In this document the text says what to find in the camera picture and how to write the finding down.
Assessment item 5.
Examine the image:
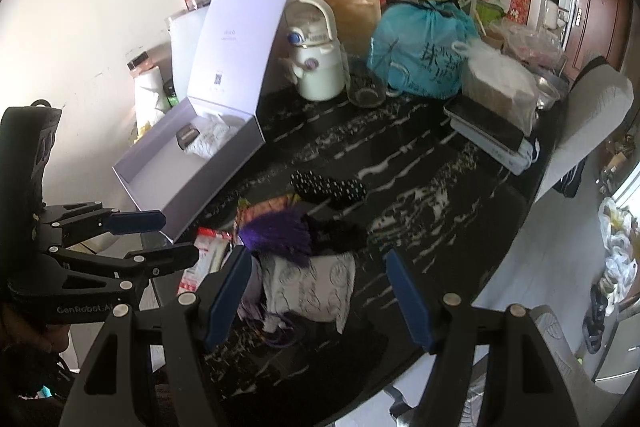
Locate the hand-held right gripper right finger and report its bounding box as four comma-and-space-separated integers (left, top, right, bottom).
384, 248, 594, 427

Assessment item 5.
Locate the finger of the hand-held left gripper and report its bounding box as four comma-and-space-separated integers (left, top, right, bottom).
47, 242, 201, 282
37, 202, 167, 244

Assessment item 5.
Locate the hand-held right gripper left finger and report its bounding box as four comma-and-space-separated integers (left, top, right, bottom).
59, 246, 253, 427

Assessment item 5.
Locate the red white snack packet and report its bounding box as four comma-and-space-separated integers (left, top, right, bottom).
176, 228, 236, 295

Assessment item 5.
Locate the purple tassel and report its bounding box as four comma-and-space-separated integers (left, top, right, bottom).
237, 213, 315, 267

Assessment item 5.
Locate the white patterned packet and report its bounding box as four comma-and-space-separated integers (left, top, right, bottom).
186, 116, 236, 159
260, 252, 357, 334

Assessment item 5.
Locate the brown yellow snack packet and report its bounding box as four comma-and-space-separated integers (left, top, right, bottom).
236, 194, 301, 228

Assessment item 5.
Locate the black polka dot cloth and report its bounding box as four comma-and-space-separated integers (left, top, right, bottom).
291, 170, 368, 209

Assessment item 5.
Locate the lavender gift box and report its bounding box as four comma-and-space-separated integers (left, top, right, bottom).
112, 0, 294, 244

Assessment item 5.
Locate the black fuzzy item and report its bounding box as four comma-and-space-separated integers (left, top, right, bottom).
301, 214, 368, 254

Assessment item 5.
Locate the paper towel roll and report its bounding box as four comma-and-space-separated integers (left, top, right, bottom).
134, 68, 171, 128

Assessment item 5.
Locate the green label bottle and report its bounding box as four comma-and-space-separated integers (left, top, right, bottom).
163, 80, 182, 110

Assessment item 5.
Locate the black lid spice jar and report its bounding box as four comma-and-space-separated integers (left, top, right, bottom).
126, 51, 160, 80

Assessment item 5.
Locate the pile of plastic bags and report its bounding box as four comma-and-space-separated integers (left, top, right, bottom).
597, 196, 640, 303

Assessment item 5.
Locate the glass cup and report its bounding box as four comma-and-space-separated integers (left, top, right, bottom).
346, 56, 388, 109

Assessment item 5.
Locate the plastic wrapped brown box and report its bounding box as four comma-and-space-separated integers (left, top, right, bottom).
452, 41, 541, 137

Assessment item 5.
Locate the white thermos bottle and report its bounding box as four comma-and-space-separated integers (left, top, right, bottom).
283, 0, 351, 102

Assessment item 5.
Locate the blue plastic bag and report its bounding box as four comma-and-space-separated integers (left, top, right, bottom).
367, 0, 480, 99

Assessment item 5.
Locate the metal bowl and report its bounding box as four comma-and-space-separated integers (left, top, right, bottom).
532, 74, 563, 110

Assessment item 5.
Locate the white chair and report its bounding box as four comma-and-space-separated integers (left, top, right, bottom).
535, 56, 636, 207

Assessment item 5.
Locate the brown paper bag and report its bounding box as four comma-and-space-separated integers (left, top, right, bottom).
312, 0, 383, 60

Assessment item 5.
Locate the brown door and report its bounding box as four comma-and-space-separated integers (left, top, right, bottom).
562, 0, 633, 70

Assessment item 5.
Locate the purple cord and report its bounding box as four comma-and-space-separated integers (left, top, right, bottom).
250, 314, 307, 349

